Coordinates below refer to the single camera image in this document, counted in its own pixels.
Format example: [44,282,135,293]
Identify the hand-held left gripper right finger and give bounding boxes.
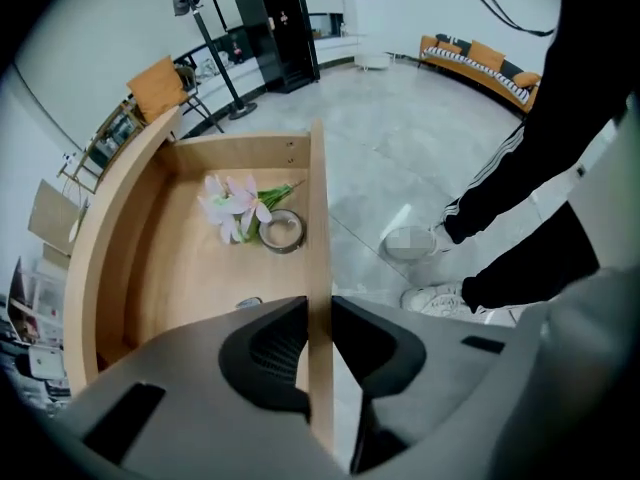
[330,295,542,476]

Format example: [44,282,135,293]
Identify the striped blanket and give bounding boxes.
[423,44,532,105]

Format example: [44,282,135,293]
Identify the leaning wooden board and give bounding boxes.
[26,178,82,258]

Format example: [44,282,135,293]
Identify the person in black tracksuit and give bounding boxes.
[441,0,640,246]

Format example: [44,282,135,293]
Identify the orange sofa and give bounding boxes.
[418,32,544,115]

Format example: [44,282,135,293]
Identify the black coat rack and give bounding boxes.
[146,0,259,122]

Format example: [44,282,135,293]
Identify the black glass-door cabinet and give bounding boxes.
[234,0,322,95]

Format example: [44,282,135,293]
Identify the light wooden oval table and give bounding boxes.
[63,106,182,398]

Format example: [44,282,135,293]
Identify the white round low table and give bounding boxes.
[353,51,392,74]

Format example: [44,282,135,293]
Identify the wooden drawer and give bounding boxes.
[99,117,336,469]

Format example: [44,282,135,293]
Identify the wooden shelf rack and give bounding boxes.
[56,96,147,195]

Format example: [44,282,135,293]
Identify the pink artificial flowers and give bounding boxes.
[196,173,307,246]

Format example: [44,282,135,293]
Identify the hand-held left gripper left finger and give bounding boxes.
[52,295,347,480]

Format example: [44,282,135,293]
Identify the dark metal chair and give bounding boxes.
[127,62,227,142]

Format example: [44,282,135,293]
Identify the orange sofa cushion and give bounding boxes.
[466,38,508,72]
[511,69,543,90]

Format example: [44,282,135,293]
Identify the roll of tape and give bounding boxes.
[257,208,308,256]

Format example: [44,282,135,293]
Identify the person's black striped trouser leg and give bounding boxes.
[461,200,602,315]

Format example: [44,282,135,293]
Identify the person's white shoe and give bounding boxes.
[399,279,519,328]
[378,224,454,263]

